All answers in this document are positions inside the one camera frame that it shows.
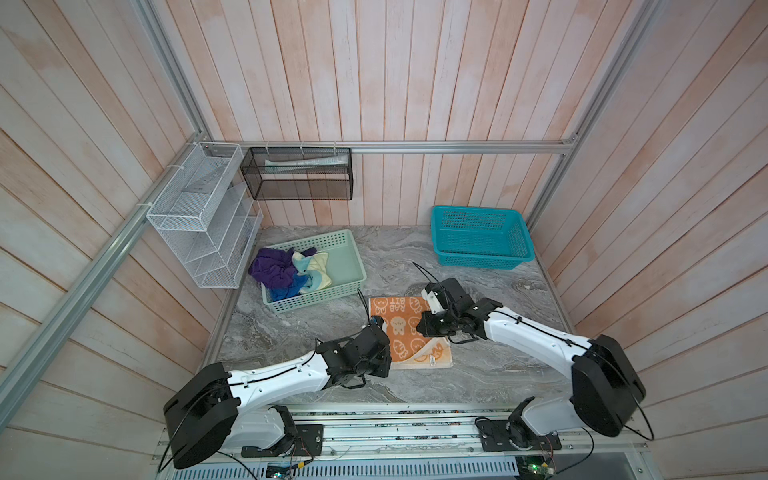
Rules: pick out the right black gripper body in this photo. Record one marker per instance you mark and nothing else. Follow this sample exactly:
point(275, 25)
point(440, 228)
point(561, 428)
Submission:
point(452, 318)

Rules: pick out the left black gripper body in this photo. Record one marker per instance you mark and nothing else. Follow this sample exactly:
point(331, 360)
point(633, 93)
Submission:
point(378, 366)

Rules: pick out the orange bunny print towel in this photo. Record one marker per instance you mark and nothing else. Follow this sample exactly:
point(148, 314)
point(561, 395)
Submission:
point(410, 350)

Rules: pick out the teal plastic basket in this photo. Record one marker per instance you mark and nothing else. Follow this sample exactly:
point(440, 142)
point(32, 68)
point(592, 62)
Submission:
point(478, 237)

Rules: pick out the yellow teal hippo towel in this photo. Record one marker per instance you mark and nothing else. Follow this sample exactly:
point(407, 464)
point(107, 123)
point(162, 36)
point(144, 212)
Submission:
point(315, 268)

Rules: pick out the light green plastic basket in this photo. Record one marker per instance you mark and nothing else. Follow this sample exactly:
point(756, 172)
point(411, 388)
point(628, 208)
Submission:
point(345, 267)

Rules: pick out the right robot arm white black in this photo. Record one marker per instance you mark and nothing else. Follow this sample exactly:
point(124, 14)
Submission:
point(605, 388)

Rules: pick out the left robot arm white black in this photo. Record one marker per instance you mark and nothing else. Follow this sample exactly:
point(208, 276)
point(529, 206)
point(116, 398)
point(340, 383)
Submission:
point(219, 408)

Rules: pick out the blue towel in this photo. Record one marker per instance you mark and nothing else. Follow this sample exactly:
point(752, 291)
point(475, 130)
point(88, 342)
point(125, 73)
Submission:
point(292, 290)

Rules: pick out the purple towel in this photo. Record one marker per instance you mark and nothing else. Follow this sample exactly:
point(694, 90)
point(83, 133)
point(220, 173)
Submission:
point(273, 268)

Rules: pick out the green circuit board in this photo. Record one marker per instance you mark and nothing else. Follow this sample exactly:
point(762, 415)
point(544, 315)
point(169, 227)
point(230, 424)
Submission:
point(530, 469)

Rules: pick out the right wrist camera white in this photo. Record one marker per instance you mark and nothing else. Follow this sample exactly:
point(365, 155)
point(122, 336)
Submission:
point(432, 300)

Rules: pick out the aluminium mounting rail front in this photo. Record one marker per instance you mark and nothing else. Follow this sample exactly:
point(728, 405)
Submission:
point(390, 430)

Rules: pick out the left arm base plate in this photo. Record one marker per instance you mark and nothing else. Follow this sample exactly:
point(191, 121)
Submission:
point(306, 440)

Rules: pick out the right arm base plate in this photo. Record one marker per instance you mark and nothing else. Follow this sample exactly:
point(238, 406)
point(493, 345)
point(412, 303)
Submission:
point(504, 436)

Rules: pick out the white vented cable duct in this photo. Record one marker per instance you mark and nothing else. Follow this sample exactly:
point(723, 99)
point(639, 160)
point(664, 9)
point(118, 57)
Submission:
point(416, 468)

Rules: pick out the aluminium frame post right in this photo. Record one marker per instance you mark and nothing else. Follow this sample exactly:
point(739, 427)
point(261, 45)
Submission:
point(636, 35)

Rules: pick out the black mesh wall basket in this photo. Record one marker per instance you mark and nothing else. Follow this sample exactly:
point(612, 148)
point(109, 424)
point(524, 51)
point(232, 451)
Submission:
point(298, 173)

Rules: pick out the white wire mesh shelf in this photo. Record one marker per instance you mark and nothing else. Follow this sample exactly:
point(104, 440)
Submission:
point(205, 218)

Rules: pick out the aluminium frame bar back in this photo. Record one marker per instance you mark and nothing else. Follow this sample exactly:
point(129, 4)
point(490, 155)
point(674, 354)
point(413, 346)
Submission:
point(426, 147)

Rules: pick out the aluminium frame bar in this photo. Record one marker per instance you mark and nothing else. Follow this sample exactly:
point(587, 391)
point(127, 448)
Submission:
point(38, 353)
point(426, 147)

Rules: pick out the aluminium frame bar left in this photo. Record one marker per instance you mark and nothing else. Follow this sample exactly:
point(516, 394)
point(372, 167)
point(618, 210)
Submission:
point(38, 353)

